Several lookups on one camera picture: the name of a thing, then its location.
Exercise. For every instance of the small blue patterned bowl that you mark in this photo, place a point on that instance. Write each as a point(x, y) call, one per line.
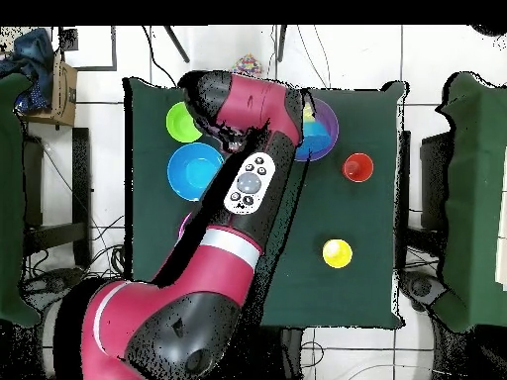
point(315, 136)

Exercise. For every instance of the pale yellow translucent cup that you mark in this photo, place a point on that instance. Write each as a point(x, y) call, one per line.
point(308, 111)

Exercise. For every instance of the purple bowl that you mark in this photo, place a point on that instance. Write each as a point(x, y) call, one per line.
point(330, 118)

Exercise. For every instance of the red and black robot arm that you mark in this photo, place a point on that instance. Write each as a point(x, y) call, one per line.
point(206, 277)

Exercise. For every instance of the pink bowl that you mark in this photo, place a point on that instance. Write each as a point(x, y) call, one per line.
point(183, 225)

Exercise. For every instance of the large blue bowl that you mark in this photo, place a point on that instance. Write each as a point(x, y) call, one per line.
point(190, 172)

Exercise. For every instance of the orange cup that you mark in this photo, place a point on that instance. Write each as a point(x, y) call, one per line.
point(357, 168)

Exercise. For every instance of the green bowl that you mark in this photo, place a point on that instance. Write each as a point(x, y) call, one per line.
point(180, 122)

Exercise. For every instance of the dark green table cloth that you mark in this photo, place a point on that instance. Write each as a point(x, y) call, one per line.
point(356, 293)

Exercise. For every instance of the colourful patterned box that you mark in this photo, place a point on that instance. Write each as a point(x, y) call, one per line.
point(247, 65)

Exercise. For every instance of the black tripod leg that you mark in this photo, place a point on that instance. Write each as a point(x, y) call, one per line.
point(177, 44)
point(281, 43)

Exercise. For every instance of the cardboard box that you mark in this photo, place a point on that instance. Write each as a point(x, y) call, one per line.
point(65, 95)

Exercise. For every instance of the green cloth side table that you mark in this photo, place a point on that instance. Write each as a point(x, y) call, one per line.
point(12, 198)
point(475, 198)

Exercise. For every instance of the blue cloth bundle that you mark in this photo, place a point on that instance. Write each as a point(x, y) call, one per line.
point(31, 51)

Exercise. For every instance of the black stool frame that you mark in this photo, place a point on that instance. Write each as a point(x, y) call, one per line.
point(81, 178)

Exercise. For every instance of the black pedestal leg with caster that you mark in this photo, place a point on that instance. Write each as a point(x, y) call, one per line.
point(422, 287)
point(55, 281)

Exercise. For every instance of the black floor frame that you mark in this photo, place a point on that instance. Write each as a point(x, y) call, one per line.
point(113, 47)

